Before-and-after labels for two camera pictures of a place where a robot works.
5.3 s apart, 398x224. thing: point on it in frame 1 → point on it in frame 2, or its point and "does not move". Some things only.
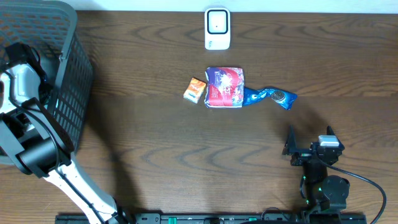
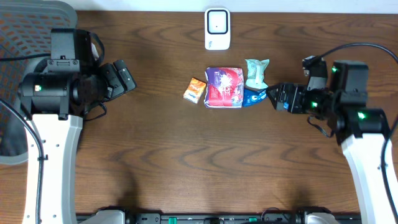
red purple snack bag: (224, 87) does not move
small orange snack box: (196, 88) does not move
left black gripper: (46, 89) → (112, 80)
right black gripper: (301, 156) → (298, 90)
